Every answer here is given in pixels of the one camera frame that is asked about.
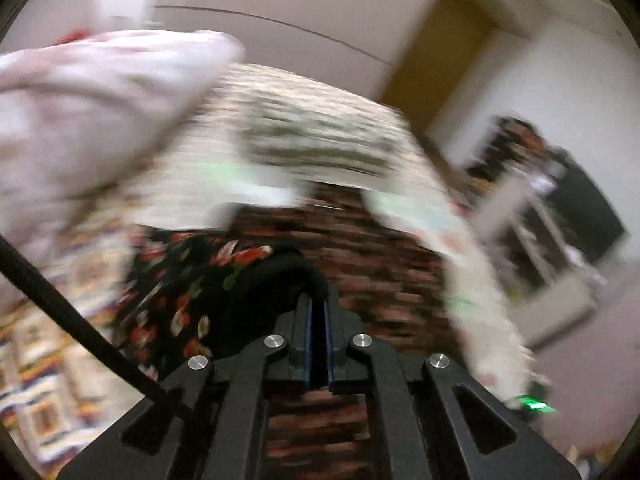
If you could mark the olive patterned bolster pillow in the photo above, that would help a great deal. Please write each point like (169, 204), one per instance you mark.
(320, 145)

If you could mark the cluttered dark shelf rack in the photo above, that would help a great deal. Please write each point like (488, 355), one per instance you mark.
(515, 135)

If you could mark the pink fleece blanket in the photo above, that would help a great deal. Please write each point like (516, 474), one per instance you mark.
(100, 100)

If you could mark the heart print quilt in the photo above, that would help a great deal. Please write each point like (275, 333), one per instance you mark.
(215, 110)

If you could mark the wooden door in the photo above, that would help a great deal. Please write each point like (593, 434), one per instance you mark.
(440, 55)

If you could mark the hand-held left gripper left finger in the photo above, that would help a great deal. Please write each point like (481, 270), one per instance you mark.
(309, 350)

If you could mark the grey cabinet with shelves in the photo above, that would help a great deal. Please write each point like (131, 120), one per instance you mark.
(530, 230)

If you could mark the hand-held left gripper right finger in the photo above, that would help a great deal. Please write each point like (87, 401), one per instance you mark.
(324, 350)

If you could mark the black floral garment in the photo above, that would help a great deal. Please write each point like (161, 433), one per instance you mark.
(170, 280)

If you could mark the black television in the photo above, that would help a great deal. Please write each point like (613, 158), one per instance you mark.
(585, 210)

